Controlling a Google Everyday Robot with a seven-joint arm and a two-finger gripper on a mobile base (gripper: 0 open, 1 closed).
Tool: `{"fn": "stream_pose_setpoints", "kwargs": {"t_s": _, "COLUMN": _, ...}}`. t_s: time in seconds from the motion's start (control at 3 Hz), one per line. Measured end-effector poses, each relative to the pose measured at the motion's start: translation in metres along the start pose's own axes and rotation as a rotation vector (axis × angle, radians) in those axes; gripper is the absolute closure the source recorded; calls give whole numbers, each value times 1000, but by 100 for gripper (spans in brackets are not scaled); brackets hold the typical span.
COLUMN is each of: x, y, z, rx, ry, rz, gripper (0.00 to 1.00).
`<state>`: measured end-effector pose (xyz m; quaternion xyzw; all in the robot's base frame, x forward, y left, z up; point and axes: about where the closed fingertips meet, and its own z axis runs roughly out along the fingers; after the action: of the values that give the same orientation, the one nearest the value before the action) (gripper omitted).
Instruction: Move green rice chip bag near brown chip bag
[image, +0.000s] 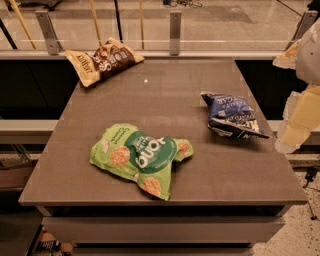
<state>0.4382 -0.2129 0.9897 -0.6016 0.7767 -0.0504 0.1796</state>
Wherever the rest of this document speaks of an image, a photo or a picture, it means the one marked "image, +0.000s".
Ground black pole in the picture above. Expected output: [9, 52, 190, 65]
[113, 0, 123, 42]

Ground yellow pole far left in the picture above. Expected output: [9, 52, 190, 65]
[9, 0, 37, 50]

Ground small items box lower left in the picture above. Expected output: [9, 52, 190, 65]
[30, 228, 73, 256]

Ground yellow pole right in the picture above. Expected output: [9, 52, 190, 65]
[139, 0, 145, 50]

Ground blue chip bag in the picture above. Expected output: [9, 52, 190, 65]
[200, 92, 269, 139]

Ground right metal railing bracket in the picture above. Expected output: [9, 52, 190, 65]
[286, 10, 318, 48]

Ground yellow pole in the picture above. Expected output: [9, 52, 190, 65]
[139, 0, 145, 50]
[89, 0, 102, 47]
[9, 0, 37, 50]

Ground yellow pole middle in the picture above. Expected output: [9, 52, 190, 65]
[89, 0, 102, 47]

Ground middle metal railing bracket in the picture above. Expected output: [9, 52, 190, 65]
[169, 10, 182, 56]

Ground black cable on floor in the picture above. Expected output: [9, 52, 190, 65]
[302, 166, 320, 222]

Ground green rice chip bag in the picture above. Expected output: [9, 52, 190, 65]
[90, 124, 194, 200]

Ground metal railing bracket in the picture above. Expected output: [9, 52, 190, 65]
[169, 10, 182, 56]
[35, 10, 62, 55]
[286, 10, 318, 48]

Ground glass railing panel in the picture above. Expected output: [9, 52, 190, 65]
[0, 0, 320, 52]

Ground left metal railing bracket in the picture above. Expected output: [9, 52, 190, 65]
[35, 10, 62, 55]

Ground brown chip bag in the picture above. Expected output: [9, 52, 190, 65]
[65, 37, 144, 87]

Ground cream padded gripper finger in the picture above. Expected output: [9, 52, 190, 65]
[275, 85, 320, 153]
[273, 40, 301, 70]

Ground grey table drawer cabinet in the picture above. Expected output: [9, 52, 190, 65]
[42, 216, 284, 256]

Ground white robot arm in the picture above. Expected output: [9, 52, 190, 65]
[273, 20, 320, 153]

